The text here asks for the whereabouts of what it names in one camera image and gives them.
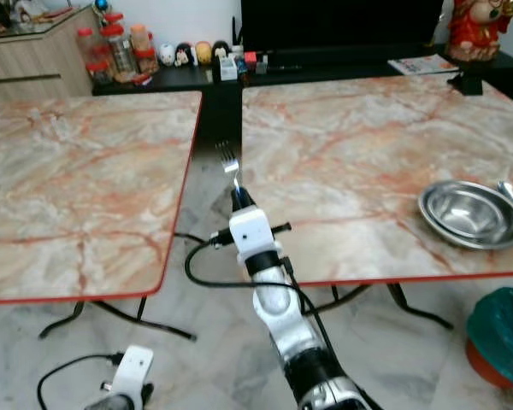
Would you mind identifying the silver metal fork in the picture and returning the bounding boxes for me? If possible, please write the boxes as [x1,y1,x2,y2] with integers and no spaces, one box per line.
[215,140,242,192]

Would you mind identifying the black television console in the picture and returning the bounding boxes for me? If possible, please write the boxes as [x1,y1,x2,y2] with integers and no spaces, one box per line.
[92,47,513,144]

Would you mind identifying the small white box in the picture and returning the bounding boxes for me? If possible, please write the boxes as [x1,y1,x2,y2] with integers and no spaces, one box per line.
[217,55,239,81]

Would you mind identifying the black metal table legs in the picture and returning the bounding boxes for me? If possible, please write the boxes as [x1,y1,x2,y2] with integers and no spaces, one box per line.
[38,232,206,342]
[321,281,456,331]

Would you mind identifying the black and white toy figure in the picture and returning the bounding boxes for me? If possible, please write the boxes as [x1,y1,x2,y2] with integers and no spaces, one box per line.
[212,39,233,62]

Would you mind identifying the small yellow toy figure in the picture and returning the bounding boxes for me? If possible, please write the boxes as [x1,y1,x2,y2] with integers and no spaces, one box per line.
[194,40,214,65]

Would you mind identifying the small black toy figure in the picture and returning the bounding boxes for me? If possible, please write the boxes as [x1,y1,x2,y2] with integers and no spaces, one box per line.
[175,42,196,67]

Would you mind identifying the small white toy figure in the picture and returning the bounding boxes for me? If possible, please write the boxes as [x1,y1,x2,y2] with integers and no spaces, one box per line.
[158,43,177,67]

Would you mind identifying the black television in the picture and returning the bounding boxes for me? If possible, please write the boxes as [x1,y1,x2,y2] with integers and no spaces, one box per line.
[239,0,446,53]

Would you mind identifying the white printed magazine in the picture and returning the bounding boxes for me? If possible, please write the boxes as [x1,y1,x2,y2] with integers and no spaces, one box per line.
[386,53,461,76]

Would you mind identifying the stainless steel bowl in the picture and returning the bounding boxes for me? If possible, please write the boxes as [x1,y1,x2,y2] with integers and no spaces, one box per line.
[417,179,513,251]

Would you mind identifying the light wooden cabinet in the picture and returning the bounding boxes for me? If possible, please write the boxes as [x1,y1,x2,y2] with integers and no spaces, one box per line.
[0,6,102,109]

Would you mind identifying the silver metal spoon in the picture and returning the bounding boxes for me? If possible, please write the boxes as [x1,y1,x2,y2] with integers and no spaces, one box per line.
[497,179,513,219]

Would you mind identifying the teal bin with orange base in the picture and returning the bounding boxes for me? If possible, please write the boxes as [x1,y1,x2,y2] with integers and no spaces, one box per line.
[464,286,513,393]

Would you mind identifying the red and gold figurine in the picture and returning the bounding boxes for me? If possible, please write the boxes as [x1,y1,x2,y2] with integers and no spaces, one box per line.
[446,0,513,63]

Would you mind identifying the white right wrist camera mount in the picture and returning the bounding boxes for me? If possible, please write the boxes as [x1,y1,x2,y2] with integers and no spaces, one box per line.
[228,208,283,257]

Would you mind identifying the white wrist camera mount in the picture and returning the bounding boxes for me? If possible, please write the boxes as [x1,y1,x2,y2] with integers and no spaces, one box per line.
[228,208,283,257]
[114,344,156,400]

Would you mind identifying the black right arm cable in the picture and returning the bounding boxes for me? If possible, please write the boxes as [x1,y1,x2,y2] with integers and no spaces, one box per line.
[184,223,336,347]

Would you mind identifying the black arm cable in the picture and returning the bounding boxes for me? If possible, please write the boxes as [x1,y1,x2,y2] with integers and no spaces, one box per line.
[184,223,336,347]
[36,351,122,410]

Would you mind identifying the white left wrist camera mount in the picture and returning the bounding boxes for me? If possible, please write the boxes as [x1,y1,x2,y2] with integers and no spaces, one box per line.
[114,344,156,400]

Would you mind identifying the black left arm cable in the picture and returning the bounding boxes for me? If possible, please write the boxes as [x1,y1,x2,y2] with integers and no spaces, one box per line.
[36,351,122,410]

